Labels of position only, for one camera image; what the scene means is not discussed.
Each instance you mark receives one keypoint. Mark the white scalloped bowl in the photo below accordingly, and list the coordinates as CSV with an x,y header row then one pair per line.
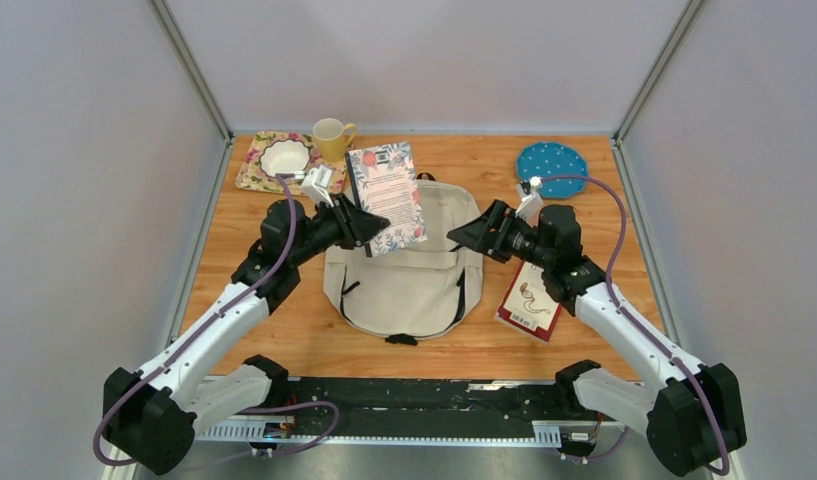
x,y
285,159

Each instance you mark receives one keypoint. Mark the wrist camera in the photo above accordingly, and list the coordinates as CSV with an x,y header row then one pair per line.
x,y
316,183
530,198

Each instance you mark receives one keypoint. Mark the red cover book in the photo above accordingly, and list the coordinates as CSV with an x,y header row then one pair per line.
x,y
526,306

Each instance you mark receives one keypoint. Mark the cream canvas backpack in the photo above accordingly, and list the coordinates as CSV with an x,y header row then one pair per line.
x,y
413,293

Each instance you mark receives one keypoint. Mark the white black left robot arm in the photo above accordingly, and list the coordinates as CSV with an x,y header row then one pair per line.
x,y
154,414

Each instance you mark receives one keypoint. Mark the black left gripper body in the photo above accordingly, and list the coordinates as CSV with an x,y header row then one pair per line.
x,y
331,228

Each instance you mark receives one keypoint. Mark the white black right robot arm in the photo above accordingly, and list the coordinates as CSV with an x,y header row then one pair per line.
x,y
690,413

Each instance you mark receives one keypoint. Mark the blue polka dot plate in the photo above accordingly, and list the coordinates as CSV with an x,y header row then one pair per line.
x,y
546,159

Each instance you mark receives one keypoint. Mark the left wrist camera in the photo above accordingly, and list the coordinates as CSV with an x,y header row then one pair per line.
x,y
316,183

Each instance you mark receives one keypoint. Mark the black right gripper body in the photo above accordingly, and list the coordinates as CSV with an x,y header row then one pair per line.
x,y
513,238

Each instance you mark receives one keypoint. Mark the floral cover notebook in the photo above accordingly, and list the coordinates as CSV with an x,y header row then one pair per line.
x,y
384,183

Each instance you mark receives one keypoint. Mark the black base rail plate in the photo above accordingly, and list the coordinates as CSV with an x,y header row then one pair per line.
x,y
426,410

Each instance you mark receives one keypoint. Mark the yellow ceramic mug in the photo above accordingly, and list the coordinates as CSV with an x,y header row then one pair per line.
x,y
333,138

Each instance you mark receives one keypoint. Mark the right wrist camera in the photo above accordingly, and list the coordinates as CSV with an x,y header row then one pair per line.
x,y
530,198

